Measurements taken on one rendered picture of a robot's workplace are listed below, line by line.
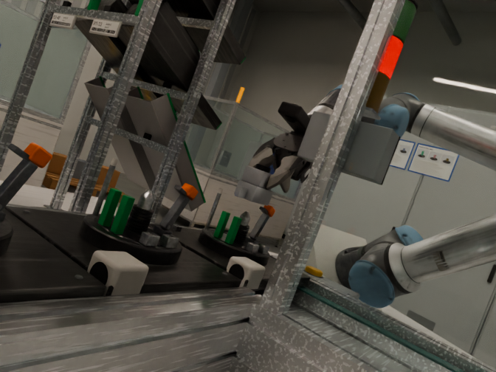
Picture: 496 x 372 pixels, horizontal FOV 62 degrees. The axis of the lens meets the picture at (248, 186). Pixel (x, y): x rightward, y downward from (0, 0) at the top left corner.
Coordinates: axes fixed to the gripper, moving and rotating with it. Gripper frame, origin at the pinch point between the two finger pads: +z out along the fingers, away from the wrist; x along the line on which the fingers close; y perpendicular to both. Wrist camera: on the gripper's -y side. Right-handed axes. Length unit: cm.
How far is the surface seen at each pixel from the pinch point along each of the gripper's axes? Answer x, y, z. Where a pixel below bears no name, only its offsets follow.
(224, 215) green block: 0.9, 2.2, 9.7
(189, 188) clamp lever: -0.8, -10.4, 15.9
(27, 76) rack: 51, -18, 12
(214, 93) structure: 651, 427, -560
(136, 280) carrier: -12.2, -16.4, 33.1
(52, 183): 451, 253, -77
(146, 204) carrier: -1.0, -13.7, 23.4
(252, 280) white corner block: -12.2, 2.1, 18.0
